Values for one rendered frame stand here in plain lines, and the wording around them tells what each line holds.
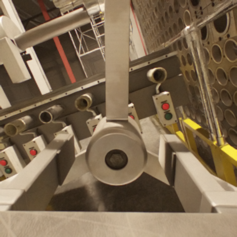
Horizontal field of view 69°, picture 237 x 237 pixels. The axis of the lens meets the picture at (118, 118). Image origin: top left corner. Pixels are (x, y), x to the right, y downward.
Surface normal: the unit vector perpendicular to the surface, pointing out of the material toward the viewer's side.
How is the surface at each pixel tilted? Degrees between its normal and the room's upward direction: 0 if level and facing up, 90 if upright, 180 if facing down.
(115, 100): 90
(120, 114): 90
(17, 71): 90
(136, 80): 90
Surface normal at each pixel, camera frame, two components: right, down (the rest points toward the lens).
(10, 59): -0.01, 0.25
